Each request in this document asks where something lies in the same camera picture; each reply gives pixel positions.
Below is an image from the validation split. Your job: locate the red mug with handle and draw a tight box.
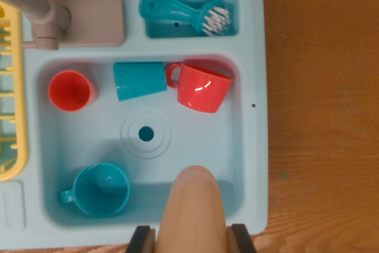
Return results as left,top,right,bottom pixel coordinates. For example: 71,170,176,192
165,62,234,114

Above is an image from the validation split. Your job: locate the yellow dish rack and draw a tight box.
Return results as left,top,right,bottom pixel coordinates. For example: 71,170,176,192
0,2,30,182

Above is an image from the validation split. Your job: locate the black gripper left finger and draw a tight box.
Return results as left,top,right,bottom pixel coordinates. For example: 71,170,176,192
126,225,157,253

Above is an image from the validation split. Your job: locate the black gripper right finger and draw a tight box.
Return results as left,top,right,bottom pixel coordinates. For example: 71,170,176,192
226,223,258,253

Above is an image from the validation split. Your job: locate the teal mug with handle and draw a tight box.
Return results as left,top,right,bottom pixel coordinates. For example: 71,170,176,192
60,162,131,218

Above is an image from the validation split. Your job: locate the red tumbler cup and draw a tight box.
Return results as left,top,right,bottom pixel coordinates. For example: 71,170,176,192
47,69,99,113

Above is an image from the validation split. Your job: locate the teal dish brush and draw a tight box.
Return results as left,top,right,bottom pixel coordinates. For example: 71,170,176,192
138,0,230,37

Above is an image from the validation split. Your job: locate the light blue toy sink unit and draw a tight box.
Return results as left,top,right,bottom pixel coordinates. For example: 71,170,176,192
0,0,269,250

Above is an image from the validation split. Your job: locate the beige detergent bottle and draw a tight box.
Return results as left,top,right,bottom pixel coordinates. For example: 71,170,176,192
155,165,229,253

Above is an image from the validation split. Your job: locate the teal tumbler cup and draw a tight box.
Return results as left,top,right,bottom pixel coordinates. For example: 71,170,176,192
113,62,168,102

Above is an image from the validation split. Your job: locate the grey toy faucet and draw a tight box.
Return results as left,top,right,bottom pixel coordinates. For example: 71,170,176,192
0,0,126,52

